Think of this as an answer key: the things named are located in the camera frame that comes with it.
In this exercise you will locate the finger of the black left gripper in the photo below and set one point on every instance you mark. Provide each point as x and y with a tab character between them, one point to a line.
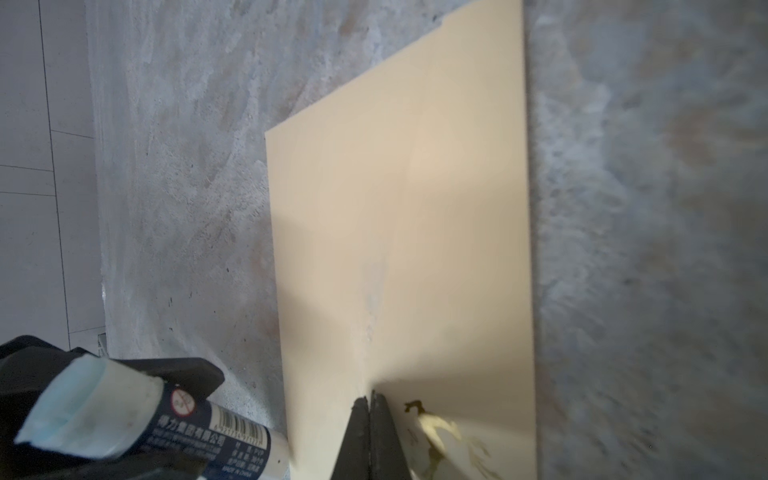
29	364
26	462

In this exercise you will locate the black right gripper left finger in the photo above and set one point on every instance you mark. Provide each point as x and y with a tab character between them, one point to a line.
353	460

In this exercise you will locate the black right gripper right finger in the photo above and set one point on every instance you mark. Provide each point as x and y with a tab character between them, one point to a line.
387	459

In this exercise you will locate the white glue stick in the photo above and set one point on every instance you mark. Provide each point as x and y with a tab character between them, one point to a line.
99	409

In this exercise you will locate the tan kraft envelope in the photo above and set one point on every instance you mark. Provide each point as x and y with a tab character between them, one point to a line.
401	232

